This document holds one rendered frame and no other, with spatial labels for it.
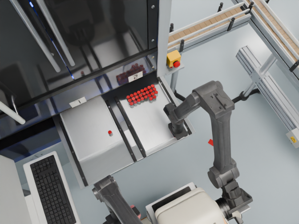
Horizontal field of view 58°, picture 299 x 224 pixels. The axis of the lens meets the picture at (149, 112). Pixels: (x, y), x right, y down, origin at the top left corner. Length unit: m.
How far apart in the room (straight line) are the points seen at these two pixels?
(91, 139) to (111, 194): 0.67
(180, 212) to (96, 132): 0.76
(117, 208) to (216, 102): 0.45
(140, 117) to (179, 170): 0.95
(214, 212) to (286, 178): 1.69
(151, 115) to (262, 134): 1.33
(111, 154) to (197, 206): 0.67
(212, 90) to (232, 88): 1.83
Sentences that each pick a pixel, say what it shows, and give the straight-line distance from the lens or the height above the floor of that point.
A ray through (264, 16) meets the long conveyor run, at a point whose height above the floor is 0.97.
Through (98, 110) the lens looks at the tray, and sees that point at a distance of 1.61.
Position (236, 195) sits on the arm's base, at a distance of 1.16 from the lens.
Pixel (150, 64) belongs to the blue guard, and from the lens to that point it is 1.48.
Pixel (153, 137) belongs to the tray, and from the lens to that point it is 1.53.
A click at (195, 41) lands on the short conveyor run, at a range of 1.79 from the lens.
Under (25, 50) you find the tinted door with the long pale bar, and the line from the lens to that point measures 1.09.
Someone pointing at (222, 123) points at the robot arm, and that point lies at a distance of 0.91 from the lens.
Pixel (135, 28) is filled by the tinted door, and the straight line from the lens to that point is 1.21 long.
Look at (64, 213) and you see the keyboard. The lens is 1.60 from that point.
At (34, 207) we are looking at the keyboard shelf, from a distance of 1.68.
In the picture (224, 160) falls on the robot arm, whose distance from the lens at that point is 1.05.
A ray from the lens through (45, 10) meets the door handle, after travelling 0.88.
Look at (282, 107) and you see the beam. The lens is 2.16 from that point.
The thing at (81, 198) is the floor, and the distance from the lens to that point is 2.43.
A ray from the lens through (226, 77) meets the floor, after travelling 2.77.
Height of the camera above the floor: 2.35
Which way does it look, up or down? 69 degrees down
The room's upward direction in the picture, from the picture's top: 1 degrees counter-clockwise
